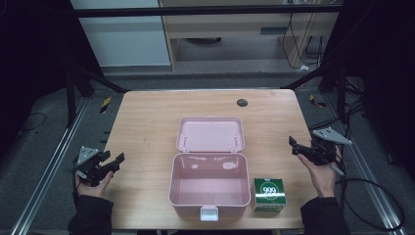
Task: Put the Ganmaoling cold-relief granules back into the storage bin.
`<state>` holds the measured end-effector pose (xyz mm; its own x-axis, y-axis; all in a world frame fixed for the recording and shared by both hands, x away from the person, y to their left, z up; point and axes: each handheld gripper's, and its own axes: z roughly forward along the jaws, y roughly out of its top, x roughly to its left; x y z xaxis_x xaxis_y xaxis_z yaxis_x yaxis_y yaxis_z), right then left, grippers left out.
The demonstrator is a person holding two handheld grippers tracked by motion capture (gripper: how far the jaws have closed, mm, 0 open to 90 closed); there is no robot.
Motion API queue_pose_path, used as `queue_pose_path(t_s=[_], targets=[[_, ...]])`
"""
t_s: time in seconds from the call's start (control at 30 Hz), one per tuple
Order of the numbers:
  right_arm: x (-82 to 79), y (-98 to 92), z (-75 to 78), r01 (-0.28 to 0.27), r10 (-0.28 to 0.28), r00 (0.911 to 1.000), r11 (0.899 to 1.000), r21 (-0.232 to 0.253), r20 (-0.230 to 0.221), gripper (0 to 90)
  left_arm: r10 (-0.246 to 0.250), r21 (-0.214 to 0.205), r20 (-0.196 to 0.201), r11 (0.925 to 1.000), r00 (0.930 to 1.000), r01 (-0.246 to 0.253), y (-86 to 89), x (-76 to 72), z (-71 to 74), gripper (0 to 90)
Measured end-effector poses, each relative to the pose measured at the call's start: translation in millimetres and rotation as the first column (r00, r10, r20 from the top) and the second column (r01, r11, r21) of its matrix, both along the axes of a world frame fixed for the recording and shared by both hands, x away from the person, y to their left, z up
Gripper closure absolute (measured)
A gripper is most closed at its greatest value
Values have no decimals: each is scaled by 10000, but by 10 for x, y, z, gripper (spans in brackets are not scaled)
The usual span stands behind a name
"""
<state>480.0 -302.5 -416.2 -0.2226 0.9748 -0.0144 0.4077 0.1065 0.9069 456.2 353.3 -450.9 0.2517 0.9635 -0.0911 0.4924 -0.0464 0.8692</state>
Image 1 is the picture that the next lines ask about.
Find black floor cable bundle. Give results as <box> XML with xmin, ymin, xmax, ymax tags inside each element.
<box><xmin>307</xmin><ymin>75</ymin><xmax>368</xmax><ymax>131</ymax></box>

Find black metal stand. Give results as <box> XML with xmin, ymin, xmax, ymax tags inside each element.
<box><xmin>281</xmin><ymin>57</ymin><xmax>348</xmax><ymax>125</ymax></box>
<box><xmin>64</xmin><ymin>60</ymin><xmax>130</xmax><ymax>129</ymax></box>

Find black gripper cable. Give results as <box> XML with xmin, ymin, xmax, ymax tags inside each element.
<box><xmin>328</xmin><ymin>162</ymin><xmax>406</xmax><ymax>232</ymax></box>

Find pink plastic storage box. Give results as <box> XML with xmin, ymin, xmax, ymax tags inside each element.
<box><xmin>167</xmin><ymin>116</ymin><xmax>252</xmax><ymax>222</ymax></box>

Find wooden desk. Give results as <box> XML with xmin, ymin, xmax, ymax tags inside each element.
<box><xmin>159</xmin><ymin>0</ymin><xmax>341</xmax><ymax>72</ymax></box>

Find black hanging cables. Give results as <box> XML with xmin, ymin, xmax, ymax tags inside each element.
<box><xmin>281</xmin><ymin>12</ymin><xmax>327</xmax><ymax>71</ymax></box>

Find thin black floor cable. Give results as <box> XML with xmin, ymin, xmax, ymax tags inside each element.
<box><xmin>19</xmin><ymin>112</ymin><xmax>48</xmax><ymax>133</ymax></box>

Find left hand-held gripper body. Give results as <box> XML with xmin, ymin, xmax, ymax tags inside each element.
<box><xmin>72</xmin><ymin>146</ymin><xmax>112</xmax><ymax>188</ymax></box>

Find black horizontal frame bar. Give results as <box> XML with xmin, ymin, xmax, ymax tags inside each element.
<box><xmin>73</xmin><ymin>4</ymin><xmax>345</xmax><ymax>19</ymax></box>

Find green medicine box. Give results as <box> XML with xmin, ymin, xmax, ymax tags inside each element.
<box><xmin>251</xmin><ymin>177</ymin><xmax>288</xmax><ymax>212</ymax></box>

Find person's left hand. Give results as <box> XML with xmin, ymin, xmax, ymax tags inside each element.
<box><xmin>74</xmin><ymin>169</ymin><xmax>115</xmax><ymax>199</ymax></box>

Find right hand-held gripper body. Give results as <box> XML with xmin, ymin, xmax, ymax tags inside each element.
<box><xmin>308</xmin><ymin>126</ymin><xmax>353</xmax><ymax>166</ymax></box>

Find aluminium floor rail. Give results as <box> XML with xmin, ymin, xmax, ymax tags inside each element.
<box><xmin>9</xmin><ymin>97</ymin><xmax>90</xmax><ymax>235</ymax></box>
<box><xmin>324</xmin><ymin>92</ymin><xmax>409</xmax><ymax>235</ymax></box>

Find yellow black floor tape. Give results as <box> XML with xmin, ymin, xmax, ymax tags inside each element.
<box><xmin>99</xmin><ymin>96</ymin><xmax>113</xmax><ymax>115</ymax></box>
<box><xmin>308</xmin><ymin>93</ymin><xmax>328</xmax><ymax>110</ymax></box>

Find person's right hand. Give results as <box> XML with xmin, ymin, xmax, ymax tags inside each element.
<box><xmin>297</xmin><ymin>146</ymin><xmax>343</xmax><ymax>199</ymax></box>

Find white cabinet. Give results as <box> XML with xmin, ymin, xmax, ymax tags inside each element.
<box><xmin>69</xmin><ymin>0</ymin><xmax>172</xmax><ymax>69</ymax></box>

